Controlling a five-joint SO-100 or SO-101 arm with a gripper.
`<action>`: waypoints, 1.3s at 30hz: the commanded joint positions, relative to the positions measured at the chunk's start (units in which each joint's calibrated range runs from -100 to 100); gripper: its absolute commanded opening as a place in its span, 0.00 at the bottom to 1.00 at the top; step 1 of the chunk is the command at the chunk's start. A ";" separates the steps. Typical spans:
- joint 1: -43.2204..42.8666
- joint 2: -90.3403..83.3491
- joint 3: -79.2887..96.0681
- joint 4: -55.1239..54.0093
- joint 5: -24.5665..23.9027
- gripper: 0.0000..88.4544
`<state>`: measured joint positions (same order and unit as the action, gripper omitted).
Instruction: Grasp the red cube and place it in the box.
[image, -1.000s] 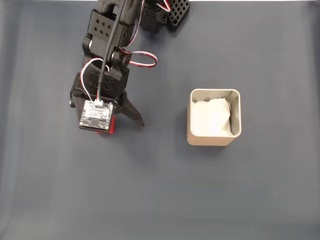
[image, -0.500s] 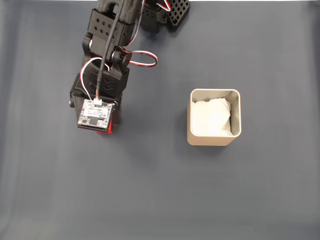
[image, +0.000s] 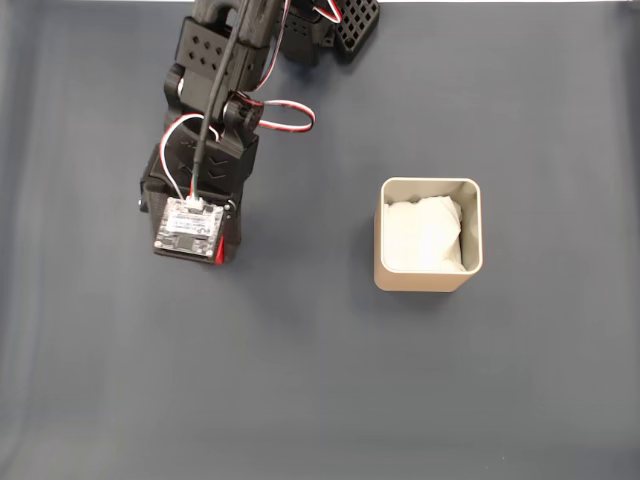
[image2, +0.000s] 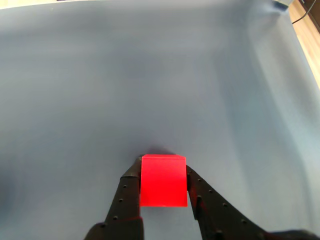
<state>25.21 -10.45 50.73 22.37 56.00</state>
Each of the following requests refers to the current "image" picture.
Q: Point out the beige square box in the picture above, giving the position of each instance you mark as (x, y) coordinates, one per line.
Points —
(425, 282)

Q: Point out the red cube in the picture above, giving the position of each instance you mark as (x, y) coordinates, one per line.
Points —
(220, 252)

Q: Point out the white crumpled tissue paper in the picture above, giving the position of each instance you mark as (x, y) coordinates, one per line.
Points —
(425, 235)

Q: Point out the bare camera circuit board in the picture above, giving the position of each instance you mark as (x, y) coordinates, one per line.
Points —
(187, 225)

